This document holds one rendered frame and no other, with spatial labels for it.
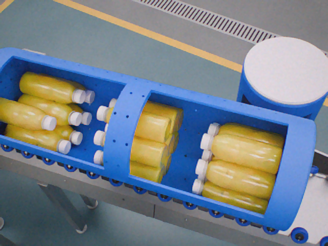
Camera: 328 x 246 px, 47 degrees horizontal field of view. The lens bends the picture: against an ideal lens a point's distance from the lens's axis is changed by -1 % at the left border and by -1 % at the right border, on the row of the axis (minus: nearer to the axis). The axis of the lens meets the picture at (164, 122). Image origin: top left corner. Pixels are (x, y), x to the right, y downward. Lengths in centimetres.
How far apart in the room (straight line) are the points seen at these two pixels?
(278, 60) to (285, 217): 57
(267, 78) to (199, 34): 163
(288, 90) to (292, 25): 178
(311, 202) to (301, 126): 32
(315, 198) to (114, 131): 61
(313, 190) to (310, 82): 33
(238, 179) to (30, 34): 238
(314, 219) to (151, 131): 52
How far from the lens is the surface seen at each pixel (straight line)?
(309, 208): 117
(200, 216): 112
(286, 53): 133
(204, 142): 95
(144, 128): 96
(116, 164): 95
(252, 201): 99
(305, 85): 125
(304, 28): 298
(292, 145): 89
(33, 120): 111
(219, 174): 95
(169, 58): 267
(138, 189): 111
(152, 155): 97
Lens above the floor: 198
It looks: 57 degrees down
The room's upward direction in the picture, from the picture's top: 5 degrees counter-clockwise
